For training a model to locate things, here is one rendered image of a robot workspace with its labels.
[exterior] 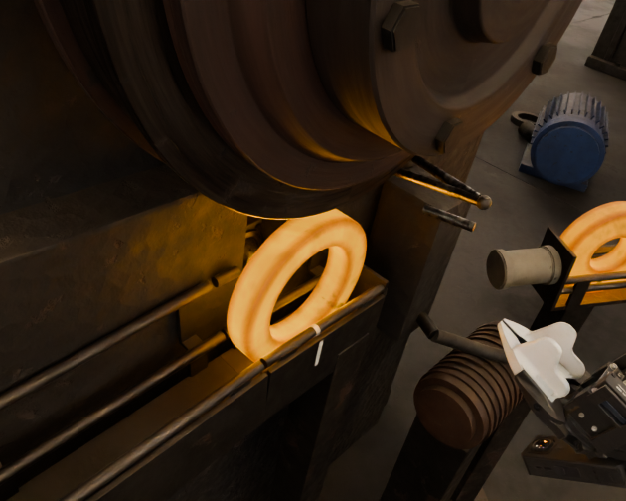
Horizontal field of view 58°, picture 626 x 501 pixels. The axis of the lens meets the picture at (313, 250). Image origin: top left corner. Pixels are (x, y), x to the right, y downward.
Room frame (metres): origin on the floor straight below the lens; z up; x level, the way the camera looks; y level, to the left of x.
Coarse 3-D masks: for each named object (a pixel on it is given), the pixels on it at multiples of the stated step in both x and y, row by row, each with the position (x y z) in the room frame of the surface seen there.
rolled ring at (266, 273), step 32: (288, 224) 0.45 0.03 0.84; (320, 224) 0.46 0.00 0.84; (352, 224) 0.49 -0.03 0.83; (256, 256) 0.42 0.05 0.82; (288, 256) 0.42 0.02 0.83; (352, 256) 0.50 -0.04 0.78; (256, 288) 0.40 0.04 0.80; (320, 288) 0.51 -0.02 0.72; (352, 288) 0.52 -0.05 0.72; (256, 320) 0.39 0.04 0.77; (288, 320) 0.47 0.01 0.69; (256, 352) 0.39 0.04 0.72
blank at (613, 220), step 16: (608, 208) 0.73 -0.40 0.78; (624, 208) 0.73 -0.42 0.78; (576, 224) 0.72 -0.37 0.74; (592, 224) 0.71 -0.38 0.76; (608, 224) 0.71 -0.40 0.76; (624, 224) 0.71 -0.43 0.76; (576, 240) 0.70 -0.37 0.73; (592, 240) 0.70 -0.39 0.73; (608, 240) 0.71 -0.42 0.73; (624, 240) 0.75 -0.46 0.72; (608, 256) 0.75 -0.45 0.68; (624, 256) 0.73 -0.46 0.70; (576, 272) 0.70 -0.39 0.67; (592, 272) 0.71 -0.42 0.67
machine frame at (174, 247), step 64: (0, 0) 0.37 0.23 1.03; (0, 64) 0.36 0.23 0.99; (64, 64) 0.39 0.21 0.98; (0, 128) 0.35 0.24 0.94; (64, 128) 0.39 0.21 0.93; (0, 192) 0.35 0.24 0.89; (64, 192) 0.38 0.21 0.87; (128, 192) 0.41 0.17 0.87; (192, 192) 0.43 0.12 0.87; (0, 256) 0.30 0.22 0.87; (64, 256) 0.33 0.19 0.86; (128, 256) 0.37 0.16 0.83; (192, 256) 0.42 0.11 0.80; (0, 320) 0.28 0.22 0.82; (64, 320) 0.32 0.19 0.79; (128, 320) 0.37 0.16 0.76; (0, 384) 0.27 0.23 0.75; (64, 384) 0.31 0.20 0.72; (128, 384) 0.36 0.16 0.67; (384, 384) 0.84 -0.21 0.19; (0, 448) 0.26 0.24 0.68; (64, 448) 0.30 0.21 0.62; (256, 448) 0.53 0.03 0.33
